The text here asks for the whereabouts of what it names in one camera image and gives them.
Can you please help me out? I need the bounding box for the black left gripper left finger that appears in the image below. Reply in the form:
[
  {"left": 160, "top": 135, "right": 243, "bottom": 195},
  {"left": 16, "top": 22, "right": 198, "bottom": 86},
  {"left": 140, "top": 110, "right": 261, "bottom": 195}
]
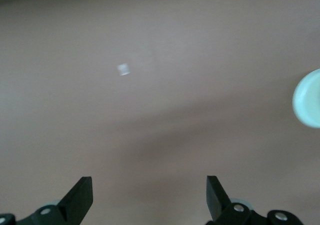
[{"left": 16, "top": 176, "right": 94, "bottom": 225}]

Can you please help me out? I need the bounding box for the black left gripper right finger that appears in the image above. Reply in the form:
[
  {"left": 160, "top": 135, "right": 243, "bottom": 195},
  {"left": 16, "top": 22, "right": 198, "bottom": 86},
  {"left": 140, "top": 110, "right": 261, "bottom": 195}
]
[{"left": 206, "top": 175, "right": 267, "bottom": 225}]

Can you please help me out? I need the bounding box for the pale green round plate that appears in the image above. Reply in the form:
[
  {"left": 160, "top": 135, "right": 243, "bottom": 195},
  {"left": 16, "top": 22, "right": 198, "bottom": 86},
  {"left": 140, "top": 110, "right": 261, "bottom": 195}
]
[{"left": 292, "top": 68, "right": 320, "bottom": 129}]

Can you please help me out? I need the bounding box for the small square tape piece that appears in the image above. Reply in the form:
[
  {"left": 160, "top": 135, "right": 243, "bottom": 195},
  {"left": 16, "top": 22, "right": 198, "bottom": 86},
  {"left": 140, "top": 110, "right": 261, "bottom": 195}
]
[{"left": 116, "top": 62, "right": 131, "bottom": 77}]

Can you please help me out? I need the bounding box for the brown table cover cloth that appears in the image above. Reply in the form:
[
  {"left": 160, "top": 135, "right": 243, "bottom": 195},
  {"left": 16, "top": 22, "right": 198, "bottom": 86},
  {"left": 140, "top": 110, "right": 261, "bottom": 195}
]
[{"left": 0, "top": 0, "right": 320, "bottom": 225}]

